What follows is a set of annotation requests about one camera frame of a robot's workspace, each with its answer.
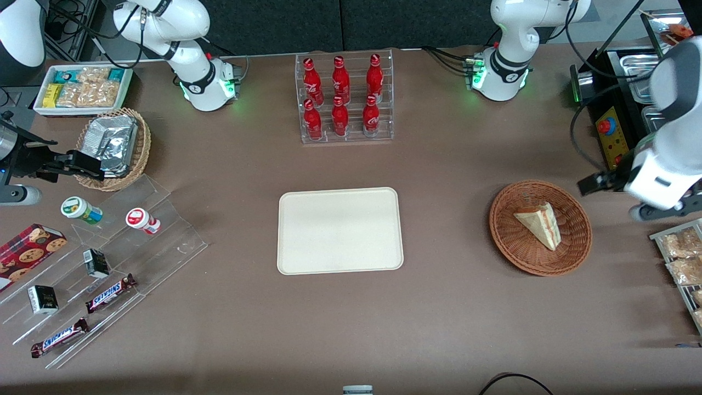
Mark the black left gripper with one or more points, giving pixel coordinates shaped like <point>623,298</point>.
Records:
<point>607,180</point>

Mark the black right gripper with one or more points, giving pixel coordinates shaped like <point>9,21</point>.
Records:
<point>28,161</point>

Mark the triangular sandwich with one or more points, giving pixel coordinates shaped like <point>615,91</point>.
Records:
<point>543,225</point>

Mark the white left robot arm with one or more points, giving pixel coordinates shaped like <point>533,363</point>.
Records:
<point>510,33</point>

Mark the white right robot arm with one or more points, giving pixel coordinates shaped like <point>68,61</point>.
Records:
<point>164,22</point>

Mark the light wicker basket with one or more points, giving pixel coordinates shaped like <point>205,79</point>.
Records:
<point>140,151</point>

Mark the brown wicker basket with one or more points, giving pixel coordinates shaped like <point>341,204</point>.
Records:
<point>515,247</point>

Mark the cream plastic tray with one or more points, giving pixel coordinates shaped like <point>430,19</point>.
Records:
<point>340,230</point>

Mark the silver foil pack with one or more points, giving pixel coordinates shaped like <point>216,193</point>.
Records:
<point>118,153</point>
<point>107,127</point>

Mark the green capped white bottle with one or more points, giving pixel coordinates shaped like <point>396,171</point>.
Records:
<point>79,209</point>

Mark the black food warmer cabinet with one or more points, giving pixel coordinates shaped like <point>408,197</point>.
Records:
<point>611,131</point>

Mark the white rectangular snack bin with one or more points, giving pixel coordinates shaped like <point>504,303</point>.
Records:
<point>41,107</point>

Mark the clear bag of crackers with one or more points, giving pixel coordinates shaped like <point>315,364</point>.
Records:
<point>71,96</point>
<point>103,94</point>
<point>93,74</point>

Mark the yellow snack pack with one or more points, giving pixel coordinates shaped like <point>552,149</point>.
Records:
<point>52,95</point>

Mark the red capped white bottle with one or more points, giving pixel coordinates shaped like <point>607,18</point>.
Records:
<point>140,220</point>

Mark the steel warmer pan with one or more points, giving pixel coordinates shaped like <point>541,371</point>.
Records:
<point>639,71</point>
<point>652,118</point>

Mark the teal snack box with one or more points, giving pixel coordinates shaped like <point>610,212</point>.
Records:
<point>66,76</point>

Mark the small black carton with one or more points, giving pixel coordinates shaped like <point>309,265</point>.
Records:
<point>96,263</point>
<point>43,299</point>

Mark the red cookie box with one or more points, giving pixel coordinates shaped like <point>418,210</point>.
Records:
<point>27,252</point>

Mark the clear bag of fried snacks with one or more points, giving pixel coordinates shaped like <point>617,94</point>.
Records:
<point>685,270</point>
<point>680,244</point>

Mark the clear acrylic stepped display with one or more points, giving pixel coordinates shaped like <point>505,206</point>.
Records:
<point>164,247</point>

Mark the brown Snickers bar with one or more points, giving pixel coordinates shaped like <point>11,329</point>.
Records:
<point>109,293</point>
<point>59,338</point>

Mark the black equipment rack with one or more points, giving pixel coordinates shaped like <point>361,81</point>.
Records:
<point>71,27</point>

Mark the red skewered food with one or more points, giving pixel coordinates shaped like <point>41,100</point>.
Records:
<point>677,30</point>

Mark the red cola bottle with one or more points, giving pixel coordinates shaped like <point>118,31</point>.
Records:
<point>374,77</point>
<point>340,118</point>
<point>340,79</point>
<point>312,122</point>
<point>371,116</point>
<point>312,82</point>

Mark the clear acrylic bottle rack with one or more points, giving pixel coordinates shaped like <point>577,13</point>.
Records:
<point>354,118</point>

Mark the grey box at table edge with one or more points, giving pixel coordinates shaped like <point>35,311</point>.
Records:
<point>357,390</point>

